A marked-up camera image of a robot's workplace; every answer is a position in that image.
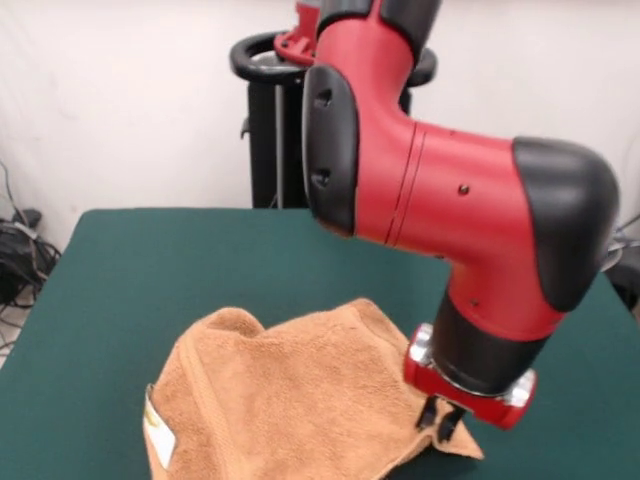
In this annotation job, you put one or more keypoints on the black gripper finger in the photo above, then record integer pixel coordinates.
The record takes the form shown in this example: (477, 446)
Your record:
(428, 415)
(446, 425)

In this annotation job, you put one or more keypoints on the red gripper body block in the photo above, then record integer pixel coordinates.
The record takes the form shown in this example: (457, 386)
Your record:
(480, 407)

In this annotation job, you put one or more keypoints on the tan terry towel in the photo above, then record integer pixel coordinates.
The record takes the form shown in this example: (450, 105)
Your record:
(300, 390)

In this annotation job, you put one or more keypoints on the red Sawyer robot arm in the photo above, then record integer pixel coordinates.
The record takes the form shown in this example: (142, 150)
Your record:
(450, 190)

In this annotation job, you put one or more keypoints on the white round object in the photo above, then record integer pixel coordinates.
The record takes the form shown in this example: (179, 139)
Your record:
(612, 257)

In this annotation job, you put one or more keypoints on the dark green table cloth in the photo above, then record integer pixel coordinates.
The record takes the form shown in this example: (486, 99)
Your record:
(125, 300)

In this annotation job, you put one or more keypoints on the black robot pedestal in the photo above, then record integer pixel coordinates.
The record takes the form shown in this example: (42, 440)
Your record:
(270, 150)

